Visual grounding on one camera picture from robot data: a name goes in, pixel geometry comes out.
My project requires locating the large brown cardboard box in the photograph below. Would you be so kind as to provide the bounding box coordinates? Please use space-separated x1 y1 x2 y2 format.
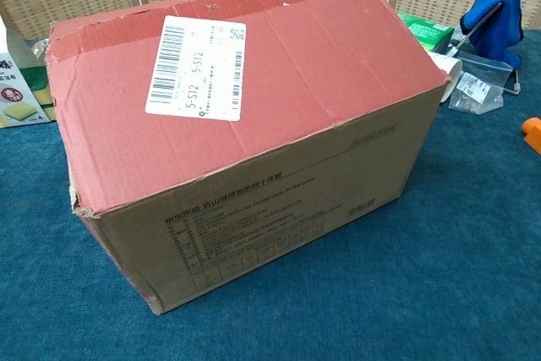
45 0 452 328

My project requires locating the green box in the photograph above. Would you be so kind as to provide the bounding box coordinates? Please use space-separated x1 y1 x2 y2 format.
399 12 456 52

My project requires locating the blue table cover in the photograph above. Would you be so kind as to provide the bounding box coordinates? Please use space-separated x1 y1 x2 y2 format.
0 26 541 361

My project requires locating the white paper cup stack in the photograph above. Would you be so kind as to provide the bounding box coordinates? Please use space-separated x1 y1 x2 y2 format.
429 51 464 104

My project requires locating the clear zip bag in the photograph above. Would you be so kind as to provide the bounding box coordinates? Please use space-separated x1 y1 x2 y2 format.
447 50 519 116

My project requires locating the metal tray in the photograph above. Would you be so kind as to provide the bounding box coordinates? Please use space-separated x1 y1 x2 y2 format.
31 37 54 67

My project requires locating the sponge pack carton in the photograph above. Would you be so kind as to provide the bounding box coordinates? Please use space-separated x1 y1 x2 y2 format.
0 25 58 129

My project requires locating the orange purple toy block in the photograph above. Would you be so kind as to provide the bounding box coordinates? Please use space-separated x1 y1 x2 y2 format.
520 117 541 155

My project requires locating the blue cloth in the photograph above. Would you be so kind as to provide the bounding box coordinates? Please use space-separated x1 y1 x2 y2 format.
460 0 529 70

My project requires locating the metal wire stand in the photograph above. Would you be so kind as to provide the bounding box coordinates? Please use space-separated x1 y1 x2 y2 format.
447 1 522 96

